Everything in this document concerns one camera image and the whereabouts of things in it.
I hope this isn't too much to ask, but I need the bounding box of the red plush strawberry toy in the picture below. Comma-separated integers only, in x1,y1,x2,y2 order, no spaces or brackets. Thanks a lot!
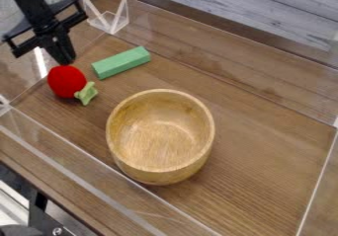
48,65,97,106

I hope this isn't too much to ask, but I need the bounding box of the green rectangular block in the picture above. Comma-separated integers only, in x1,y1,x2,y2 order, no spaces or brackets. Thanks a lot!
91,46,151,80

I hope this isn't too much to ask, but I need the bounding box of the clear acrylic tray wall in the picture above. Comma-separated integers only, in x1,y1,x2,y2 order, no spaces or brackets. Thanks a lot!
0,0,338,236

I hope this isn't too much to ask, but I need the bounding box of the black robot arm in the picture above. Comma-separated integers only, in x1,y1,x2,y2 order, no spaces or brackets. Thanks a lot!
1,0,88,65

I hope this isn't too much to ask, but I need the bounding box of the black metal table mount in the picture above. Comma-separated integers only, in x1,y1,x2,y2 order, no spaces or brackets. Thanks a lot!
0,193,76,236

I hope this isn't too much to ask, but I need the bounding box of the clear acrylic corner bracket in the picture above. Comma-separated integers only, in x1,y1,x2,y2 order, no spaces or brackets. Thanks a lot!
81,0,129,35

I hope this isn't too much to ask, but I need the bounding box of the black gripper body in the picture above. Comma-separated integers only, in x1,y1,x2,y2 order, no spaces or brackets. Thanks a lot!
1,0,87,57

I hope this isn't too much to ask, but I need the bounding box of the wooden bowl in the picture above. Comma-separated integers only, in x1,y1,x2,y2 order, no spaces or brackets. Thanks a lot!
105,89,215,186

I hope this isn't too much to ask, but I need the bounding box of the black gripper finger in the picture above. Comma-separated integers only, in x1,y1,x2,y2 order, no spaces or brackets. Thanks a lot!
42,33,76,65

